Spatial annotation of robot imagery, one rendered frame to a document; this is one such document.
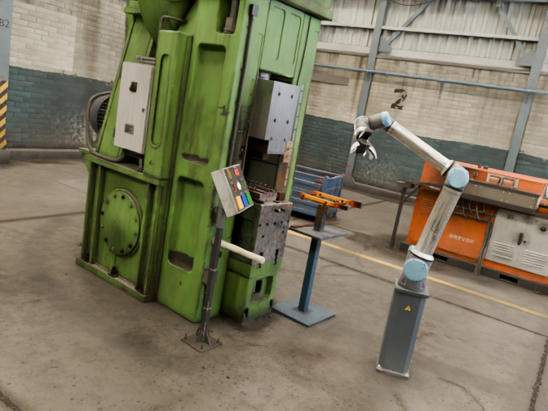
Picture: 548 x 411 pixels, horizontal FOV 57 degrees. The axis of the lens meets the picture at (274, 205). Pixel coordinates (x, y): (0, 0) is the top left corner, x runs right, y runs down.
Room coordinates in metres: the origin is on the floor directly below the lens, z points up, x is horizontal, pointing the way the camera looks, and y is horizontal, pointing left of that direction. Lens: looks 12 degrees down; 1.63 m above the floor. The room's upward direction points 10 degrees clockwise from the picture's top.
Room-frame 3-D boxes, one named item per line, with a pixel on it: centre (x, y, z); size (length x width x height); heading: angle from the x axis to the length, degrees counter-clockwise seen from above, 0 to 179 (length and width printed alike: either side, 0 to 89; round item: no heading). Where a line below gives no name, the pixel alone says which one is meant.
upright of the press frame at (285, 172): (4.08, 0.12, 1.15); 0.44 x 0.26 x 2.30; 54
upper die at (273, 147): (3.69, 0.22, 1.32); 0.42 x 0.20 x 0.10; 54
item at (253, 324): (3.53, 0.02, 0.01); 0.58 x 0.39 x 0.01; 144
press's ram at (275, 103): (3.72, 0.20, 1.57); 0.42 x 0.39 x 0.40; 54
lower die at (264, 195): (3.69, 0.22, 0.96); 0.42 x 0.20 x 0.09; 54
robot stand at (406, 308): (3.18, -0.99, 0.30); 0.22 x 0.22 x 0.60; 79
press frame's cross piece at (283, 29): (3.81, 0.32, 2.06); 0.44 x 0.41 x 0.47; 54
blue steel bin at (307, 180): (7.72, -0.32, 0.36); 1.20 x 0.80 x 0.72; 64
